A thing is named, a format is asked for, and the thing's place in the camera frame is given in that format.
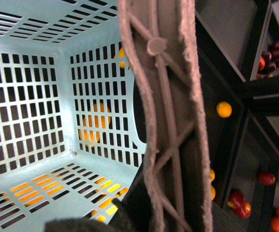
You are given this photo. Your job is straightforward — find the dark red fruit pile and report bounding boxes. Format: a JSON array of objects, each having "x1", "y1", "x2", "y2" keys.
[{"x1": 256, "y1": 41, "x2": 279, "y2": 80}]

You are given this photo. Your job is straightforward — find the light blue plastic basket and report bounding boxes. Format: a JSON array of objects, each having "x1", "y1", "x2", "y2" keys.
[{"x1": 0, "y1": 0, "x2": 146, "y2": 232}]

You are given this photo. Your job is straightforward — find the small yellow lemon on shelf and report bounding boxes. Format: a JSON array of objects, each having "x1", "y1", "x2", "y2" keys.
[{"x1": 216, "y1": 101, "x2": 232, "y2": 118}]

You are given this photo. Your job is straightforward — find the red mango on tray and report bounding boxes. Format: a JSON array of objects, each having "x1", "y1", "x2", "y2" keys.
[{"x1": 258, "y1": 172, "x2": 276, "y2": 186}]

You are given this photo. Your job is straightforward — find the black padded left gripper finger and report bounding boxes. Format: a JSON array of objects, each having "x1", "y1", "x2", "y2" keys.
[{"x1": 44, "y1": 198, "x2": 138, "y2": 232}]

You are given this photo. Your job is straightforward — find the black display shelf unit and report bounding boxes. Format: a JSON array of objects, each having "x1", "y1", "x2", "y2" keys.
[{"x1": 124, "y1": 0, "x2": 279, "y2": 232}]

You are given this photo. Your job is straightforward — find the brown basket handle front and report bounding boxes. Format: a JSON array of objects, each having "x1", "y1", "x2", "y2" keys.
[{"x1": 117, "y1": 0, "x2": 213, "y2": 232}]

